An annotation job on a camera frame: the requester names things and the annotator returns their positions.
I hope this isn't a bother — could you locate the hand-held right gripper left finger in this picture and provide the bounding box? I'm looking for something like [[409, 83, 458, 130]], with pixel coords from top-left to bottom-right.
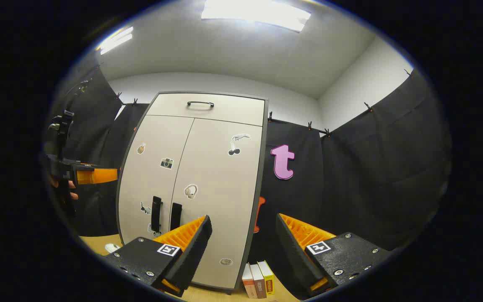
[[101, 215, 213, 298]]

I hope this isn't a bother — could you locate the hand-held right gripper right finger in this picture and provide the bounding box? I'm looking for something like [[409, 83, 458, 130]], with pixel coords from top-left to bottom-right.
[[276, 213, 393, 300]]

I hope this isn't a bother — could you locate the black door handle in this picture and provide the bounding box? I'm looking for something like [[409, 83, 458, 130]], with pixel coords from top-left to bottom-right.
[[151, 196, 163, 233], [170, 203, 182, 231]]

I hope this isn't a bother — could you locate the beige cabinet door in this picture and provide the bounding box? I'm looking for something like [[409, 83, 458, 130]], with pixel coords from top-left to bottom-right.
[[170, 118, 264, 290], [118, 115, 195, 246]]

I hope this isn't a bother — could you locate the grey double-door shoe cabinet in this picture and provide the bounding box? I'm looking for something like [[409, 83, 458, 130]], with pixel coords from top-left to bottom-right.
[[116, 91, 269, 292]]

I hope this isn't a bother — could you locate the beige cabinet drawer front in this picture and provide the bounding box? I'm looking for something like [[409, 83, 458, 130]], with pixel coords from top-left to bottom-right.
[[146, 93, 265, 126]]

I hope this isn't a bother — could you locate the yellow book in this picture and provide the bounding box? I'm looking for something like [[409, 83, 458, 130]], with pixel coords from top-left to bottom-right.
[[257, 260, 275, 296]]

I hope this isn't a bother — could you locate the brown book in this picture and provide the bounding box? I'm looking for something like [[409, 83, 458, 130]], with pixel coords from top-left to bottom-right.
[[250, 263, 267, 299]]

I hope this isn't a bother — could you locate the orange book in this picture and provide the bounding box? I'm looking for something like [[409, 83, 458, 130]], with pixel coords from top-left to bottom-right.
[[241, 263, 258, 299]]

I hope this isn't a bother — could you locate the black backdrop cloth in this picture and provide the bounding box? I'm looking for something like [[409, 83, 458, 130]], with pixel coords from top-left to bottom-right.
[[44, 63, 452, 252]]

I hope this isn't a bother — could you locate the narrow ceiling light panel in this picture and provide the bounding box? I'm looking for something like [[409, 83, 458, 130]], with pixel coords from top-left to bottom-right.
[[99, 26, 134, 55]]

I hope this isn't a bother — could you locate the large ceiling light panel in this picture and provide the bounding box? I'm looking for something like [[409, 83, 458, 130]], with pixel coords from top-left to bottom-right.
[[202, 0, 311, 33]]

